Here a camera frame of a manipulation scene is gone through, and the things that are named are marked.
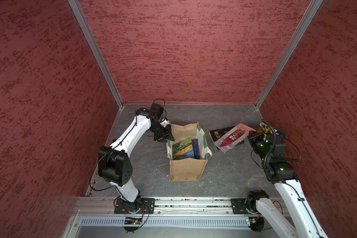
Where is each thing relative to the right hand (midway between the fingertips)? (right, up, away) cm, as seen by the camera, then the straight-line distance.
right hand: (246, 132), depth 74 cm
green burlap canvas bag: (-30, -19, 0) cm, 36 cm away
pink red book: (-9, -4, +7) cm, 12 cm away
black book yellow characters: (-10, -3, +27) cm, 29 cm away
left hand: (-38, -6, +5) cm, 39 cm away
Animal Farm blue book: (-32, -12, +15) cm, 37 cm away
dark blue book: (-25, -10, +13) cm, 30 cm away
